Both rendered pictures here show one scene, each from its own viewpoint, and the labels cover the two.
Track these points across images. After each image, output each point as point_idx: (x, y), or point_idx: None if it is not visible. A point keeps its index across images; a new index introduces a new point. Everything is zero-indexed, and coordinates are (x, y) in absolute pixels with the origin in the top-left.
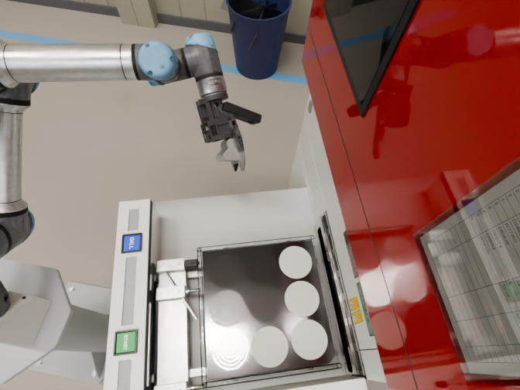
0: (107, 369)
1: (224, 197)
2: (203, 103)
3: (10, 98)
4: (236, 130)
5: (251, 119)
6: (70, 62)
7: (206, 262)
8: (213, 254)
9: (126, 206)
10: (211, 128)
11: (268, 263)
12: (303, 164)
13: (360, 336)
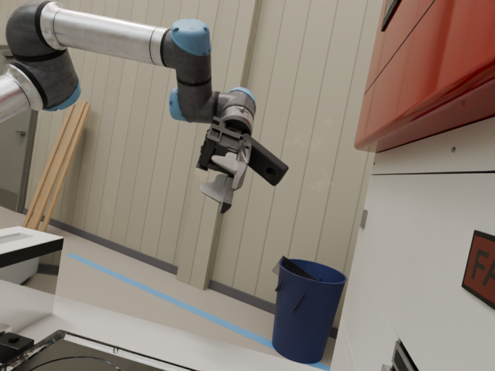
0: None
1: (180, 332)
2: (218, 121)
3: (32, 74)
4: (246, 143)
5: (272, 161)
6: (110, 20)
7: (46, 358)
8: (76, 352)
9: (20, 230)
10: (213, 132)
11: None
12: (348, 339)
13: None
